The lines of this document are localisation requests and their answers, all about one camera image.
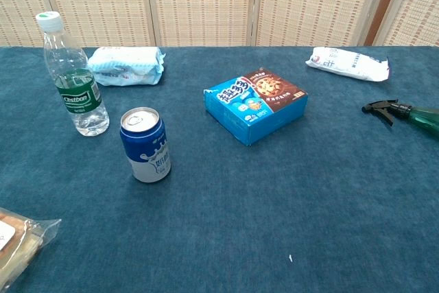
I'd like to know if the green spray bottle black trigger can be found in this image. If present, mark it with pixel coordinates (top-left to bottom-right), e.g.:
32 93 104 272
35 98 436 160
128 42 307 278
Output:
361 99 439 141

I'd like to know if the clear water bottle green label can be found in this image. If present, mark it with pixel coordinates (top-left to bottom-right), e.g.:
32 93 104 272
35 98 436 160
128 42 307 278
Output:
35 11 110 137

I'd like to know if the blue cookie box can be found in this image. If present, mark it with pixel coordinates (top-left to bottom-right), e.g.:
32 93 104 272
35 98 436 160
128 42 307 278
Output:
204 67 309 147

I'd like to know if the blue and white drink can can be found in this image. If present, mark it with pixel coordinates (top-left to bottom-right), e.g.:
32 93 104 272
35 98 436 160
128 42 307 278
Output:
119 106 172 183

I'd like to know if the blue table cloth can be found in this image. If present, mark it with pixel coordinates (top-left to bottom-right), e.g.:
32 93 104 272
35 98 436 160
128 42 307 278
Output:
0 45 439 293

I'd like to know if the light blue wet wipes pack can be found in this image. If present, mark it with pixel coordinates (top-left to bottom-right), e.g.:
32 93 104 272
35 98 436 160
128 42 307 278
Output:
86 46 166 87

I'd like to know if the wide bamboo folding screen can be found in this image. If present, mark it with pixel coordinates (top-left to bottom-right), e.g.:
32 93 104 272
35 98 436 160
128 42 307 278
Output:
0 0 387 48

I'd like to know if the white plastic pouch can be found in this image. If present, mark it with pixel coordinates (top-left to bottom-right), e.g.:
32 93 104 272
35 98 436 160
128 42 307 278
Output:
305 46 391 82

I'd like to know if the narrow bamboo folding screen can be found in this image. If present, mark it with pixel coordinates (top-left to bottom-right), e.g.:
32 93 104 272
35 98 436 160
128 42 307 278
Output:
373 0 439 47

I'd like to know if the bread in clear bag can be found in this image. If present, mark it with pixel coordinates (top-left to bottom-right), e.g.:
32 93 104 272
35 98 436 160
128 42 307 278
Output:
0 207 62 290

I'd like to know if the brown wooden post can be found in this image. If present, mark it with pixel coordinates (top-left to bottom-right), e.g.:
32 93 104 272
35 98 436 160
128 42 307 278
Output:
364 0 407 47

